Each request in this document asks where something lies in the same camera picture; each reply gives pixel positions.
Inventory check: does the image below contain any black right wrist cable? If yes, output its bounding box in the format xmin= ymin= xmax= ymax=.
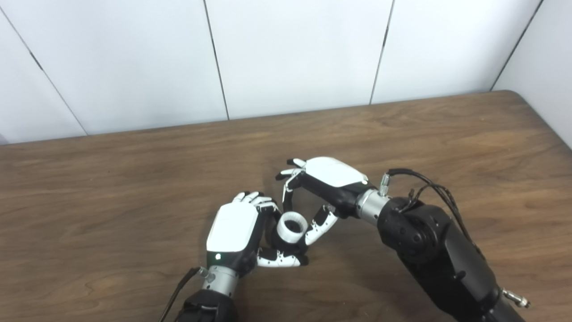
xmin=379 ymin=168 xmax=531 ymax=309

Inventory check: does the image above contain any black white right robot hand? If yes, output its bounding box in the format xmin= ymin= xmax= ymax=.
xmin=275 ymin=157 xmax=370 ymax=246

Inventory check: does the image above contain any white plastic ring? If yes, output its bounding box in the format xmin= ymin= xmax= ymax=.
xmin=276 ymin=213 xmax=309 ymax=244

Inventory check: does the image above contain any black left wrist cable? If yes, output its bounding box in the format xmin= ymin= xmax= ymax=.
xmin=157 ymin=267 xmax=210 ymax=322

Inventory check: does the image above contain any round black plastic part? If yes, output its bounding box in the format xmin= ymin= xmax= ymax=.
xmin=267 ymin=212 xmax=309 ymax=258

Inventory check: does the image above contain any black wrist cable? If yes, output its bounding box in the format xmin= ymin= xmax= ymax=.
xmin=157 ymin=267 xmax=210 ymax=322
xmin=379 ymin=168 xmax=531 ymax=309

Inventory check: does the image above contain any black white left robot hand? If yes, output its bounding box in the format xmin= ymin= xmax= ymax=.
xmin=206 ymin=191 xmax=310 ymax=278

